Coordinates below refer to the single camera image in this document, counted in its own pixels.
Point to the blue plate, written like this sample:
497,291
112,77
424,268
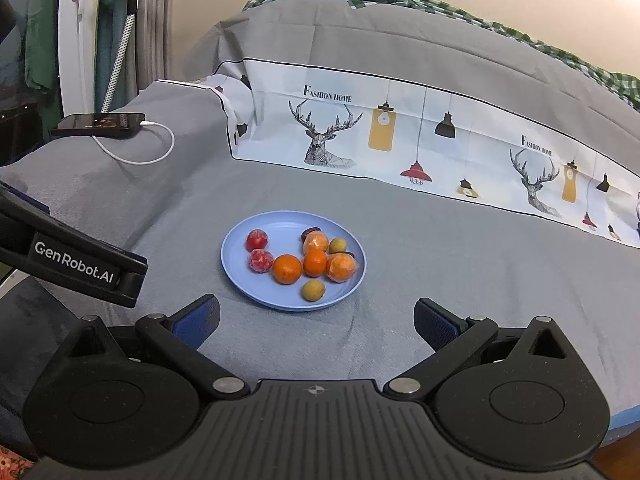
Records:
240,280

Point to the white door frame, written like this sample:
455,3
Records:
75,35

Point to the grey curtain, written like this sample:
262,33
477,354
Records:
155,25

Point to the plastic orange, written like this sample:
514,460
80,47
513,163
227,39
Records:
341,267

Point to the patterned cloth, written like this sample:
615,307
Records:
15,462

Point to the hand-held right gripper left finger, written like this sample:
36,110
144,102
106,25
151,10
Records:
197,322

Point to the small orange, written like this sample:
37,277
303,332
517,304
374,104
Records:
315,243
287,269
315,263

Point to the dark red date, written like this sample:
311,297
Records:
310,233

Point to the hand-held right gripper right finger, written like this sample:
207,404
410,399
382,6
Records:
436,322

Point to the small green fruit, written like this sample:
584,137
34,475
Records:
338,245
313,290

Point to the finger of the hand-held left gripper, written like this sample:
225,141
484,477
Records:
131,282

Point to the grey printed duvet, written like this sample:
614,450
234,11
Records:
400,40

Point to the black smartphone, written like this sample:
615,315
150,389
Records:
97,124

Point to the blue bed sheet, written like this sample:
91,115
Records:
625,422

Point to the green hanging garment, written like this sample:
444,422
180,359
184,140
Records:
42,25

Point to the red fruit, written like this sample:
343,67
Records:
260,261
256,240

